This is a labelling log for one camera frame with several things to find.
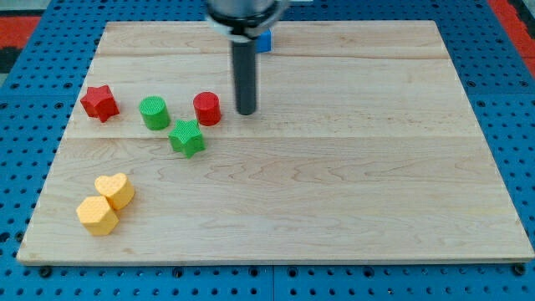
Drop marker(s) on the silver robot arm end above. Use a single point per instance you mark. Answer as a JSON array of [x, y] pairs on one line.
[[244, 20]]

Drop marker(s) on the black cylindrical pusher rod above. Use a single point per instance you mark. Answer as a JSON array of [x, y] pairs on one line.
[[244, 68]]

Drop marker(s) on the yellow hexagon block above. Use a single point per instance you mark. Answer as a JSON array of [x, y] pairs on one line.
[[97, 216]]

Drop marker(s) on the red cylinder block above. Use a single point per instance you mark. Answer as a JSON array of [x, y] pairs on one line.
[[207, 108]]

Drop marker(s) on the yellow heart block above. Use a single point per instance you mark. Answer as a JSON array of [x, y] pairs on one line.
[[117, 189]]

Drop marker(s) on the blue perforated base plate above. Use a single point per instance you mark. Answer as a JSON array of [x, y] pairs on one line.
[[39, 94]]

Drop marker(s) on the red star block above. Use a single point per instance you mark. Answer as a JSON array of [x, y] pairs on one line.
[[99, 102]]

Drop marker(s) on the blue cube block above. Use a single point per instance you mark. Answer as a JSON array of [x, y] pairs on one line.
[[264, 42]]

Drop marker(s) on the green cylinder block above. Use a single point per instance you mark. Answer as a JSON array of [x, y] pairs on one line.
[[154, 112]]

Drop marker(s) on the green star block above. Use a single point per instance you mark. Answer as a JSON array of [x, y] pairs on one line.
[[186, 138]]

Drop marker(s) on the wooden board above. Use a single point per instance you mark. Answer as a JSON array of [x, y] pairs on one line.
[[364, 150]]

